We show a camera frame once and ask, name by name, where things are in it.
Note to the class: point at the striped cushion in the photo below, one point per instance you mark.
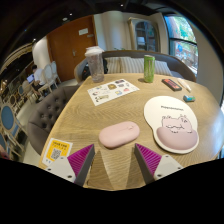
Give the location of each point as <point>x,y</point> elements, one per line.
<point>162,67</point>
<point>113,65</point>
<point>132,65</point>

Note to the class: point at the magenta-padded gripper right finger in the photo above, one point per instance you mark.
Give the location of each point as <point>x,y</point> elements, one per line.
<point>148,160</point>

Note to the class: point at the person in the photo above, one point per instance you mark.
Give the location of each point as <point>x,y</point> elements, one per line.
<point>38,76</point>

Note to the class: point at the green drink can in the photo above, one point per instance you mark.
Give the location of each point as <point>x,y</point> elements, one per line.
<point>149,68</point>

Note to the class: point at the laptop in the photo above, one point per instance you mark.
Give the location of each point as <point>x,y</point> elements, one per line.
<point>30,78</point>

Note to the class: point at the clear shaker bottle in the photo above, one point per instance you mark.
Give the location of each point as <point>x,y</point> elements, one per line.
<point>95,66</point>

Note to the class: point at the white chair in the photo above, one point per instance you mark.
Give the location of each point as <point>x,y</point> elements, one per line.
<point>55,70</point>
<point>48,75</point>

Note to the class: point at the pink computer mouse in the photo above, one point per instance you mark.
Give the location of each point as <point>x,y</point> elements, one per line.
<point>118,134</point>

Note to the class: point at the wooden door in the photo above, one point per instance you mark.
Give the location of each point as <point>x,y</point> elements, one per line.
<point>65,50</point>

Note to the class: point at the large window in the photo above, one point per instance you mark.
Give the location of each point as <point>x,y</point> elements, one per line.
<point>183,40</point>

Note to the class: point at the arched glass-door cabinet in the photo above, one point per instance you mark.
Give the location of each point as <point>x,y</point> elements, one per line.
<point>145,35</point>

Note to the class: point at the brown curved sofa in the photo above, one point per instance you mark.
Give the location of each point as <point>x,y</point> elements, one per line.
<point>176,65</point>

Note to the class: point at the white sticker sheet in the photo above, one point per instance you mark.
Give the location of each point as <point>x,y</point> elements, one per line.
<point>111,91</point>

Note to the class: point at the white mouse pad, pink rest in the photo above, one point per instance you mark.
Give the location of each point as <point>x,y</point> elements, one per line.
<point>166,113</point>

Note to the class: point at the yellow code card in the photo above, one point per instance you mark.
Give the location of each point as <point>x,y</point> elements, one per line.
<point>56,152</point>

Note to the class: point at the blue round-back chairs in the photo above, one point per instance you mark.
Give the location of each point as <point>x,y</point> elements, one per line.
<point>7,118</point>

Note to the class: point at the black and red box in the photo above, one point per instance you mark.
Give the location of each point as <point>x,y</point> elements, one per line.
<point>171,84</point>

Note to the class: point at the grey tufted armchair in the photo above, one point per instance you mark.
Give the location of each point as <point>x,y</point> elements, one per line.
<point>46,116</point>

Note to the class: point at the white tube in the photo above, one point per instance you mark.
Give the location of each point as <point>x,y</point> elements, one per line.
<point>184,85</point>

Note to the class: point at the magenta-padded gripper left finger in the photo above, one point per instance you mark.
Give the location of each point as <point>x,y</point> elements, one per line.
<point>83,160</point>

